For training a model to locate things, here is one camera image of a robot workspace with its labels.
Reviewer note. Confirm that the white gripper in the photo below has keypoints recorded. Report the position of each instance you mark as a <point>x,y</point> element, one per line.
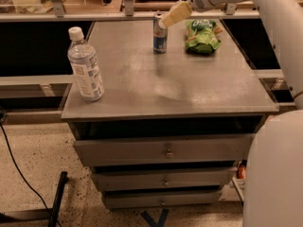
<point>183,9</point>

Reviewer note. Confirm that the redbull can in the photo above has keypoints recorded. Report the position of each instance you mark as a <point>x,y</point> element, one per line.
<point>159,35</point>

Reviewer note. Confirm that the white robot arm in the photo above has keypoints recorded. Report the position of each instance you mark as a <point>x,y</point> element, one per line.
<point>273,191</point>

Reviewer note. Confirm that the clear plastic water bottle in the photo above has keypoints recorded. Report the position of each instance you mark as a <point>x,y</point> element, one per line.
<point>84,61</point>

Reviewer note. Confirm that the green chip bag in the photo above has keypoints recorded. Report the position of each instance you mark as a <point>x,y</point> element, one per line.
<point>202,36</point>

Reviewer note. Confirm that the grey drawer cabinet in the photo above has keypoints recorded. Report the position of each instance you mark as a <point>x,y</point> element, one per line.
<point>174,94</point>

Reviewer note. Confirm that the top grey drawer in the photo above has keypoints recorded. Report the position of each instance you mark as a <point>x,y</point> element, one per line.
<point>151,151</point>

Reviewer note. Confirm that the grey drawer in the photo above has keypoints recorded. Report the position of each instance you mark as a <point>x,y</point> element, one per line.
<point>151,151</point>
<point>161,199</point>
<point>163,179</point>

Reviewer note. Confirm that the middle grey drawer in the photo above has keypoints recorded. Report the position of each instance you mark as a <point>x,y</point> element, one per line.
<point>163,179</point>

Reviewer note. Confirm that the orange snack package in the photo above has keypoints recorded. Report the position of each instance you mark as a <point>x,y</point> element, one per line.
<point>242,171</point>

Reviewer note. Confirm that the cardboard box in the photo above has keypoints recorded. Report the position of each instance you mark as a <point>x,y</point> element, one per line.
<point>234,191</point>

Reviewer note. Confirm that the bottom grey drawer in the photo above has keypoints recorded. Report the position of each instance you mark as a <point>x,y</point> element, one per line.
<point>161,199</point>

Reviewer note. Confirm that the black metal stand leg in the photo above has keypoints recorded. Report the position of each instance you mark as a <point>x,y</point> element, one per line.
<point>51,214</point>

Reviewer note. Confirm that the grey metal rail frame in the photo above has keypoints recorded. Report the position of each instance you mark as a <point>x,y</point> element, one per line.
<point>74,10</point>

